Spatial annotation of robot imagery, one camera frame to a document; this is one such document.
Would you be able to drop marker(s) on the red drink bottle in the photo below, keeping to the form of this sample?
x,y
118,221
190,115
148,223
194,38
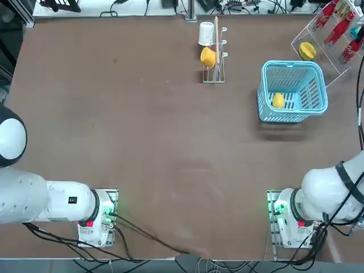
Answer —
x,y
349,52
322,18

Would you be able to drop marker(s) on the yellow lemon fruit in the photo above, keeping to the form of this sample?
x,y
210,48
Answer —
x,y
278,100

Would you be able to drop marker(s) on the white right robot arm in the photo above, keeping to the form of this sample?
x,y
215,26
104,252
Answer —
x,y
318,187

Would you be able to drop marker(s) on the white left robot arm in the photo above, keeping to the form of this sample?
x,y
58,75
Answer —
x,y
22,196

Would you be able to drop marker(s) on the clear acrylic rack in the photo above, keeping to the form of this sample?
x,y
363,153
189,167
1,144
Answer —
x,y
312,37

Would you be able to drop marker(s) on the blue plastic basket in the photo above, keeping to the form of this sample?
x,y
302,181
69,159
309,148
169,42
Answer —
x,y
284,116

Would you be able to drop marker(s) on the teal snack packet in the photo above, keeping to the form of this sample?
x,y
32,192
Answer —
x,y
354,32

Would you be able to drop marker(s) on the white biscuit box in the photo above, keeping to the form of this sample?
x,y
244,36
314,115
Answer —
x,y
342,8

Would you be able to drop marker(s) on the yellow starfruit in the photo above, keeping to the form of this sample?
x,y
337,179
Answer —
x,y
307,50

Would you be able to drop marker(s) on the black power adapter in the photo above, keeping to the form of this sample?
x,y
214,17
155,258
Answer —
x,y
170,3
297,3

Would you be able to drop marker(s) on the black red power strip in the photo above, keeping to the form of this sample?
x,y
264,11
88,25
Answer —
x,y
234,2

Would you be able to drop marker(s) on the dark grey power adapter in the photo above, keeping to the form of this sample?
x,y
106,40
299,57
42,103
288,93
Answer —
x,y
209,4

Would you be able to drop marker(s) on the white cup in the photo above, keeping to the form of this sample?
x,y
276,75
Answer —
x,y
206,33

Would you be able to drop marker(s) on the yellow cup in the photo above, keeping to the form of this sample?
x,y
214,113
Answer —
x,y
207,57

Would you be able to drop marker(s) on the white camera pole bracket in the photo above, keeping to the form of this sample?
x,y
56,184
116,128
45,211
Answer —
x,y
191,17

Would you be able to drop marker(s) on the aluminium camera pole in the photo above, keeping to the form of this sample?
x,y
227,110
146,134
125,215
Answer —
x,y
191,5

